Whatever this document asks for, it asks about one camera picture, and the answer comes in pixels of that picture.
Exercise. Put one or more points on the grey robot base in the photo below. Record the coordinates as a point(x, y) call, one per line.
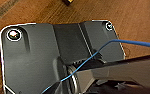
point(34, 56)

